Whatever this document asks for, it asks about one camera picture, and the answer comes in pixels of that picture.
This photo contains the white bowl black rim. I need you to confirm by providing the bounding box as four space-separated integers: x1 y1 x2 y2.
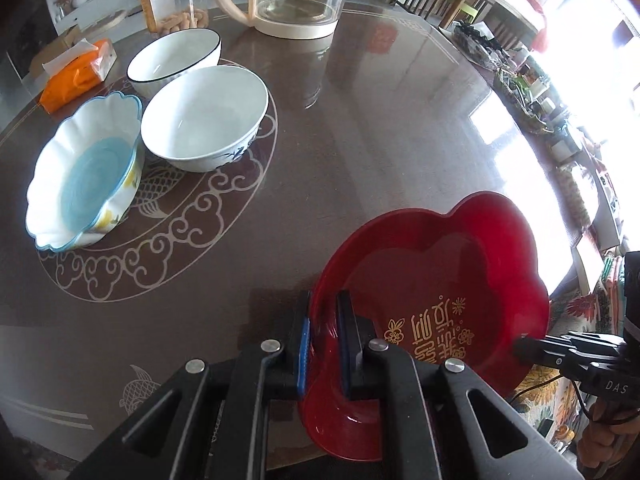
127 28 222 100

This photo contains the right hand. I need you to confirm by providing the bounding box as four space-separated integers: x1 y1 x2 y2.
577 399 639 479

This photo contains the white tv cabinet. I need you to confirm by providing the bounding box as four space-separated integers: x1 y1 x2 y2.
46 0 139 35

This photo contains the scalloped blue-centred white bowl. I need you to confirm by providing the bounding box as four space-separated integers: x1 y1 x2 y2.
25 91 144 252

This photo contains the white bowl blue floral pattern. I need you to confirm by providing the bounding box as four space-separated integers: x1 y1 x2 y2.
141 65 269 172

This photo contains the orange tissue pack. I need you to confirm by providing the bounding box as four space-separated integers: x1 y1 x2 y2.
39 38 117 115

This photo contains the red flower-shaped plate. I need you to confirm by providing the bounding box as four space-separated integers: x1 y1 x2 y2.
298 192 549 462

